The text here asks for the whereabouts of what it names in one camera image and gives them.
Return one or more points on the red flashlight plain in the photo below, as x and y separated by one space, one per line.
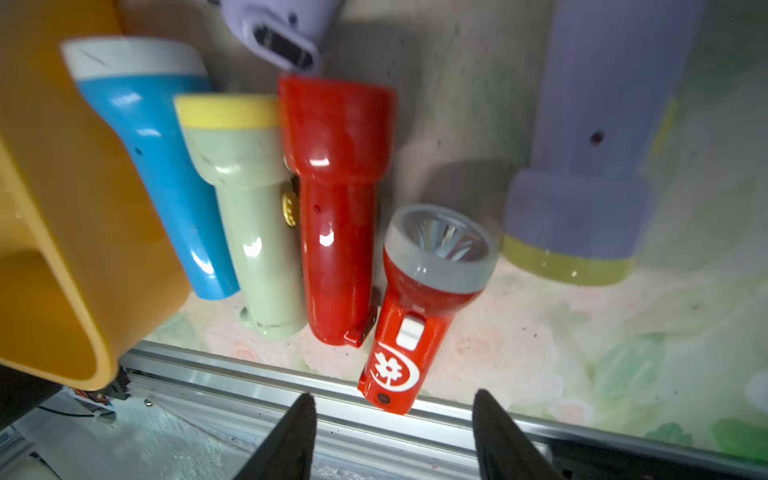
338 138

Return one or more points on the yellow plastic storage tray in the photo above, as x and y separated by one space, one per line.
87 270

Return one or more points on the purple flashlight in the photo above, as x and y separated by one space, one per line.
579 210
289 34

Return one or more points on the blue flashlight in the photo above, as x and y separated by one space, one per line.
131 83

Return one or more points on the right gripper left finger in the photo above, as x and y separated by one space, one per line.
287 452

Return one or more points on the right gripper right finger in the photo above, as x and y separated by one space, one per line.
503 451

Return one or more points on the red flashlight white logo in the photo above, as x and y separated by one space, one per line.
437 261

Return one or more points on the green flashlight lower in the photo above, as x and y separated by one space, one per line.
235 144

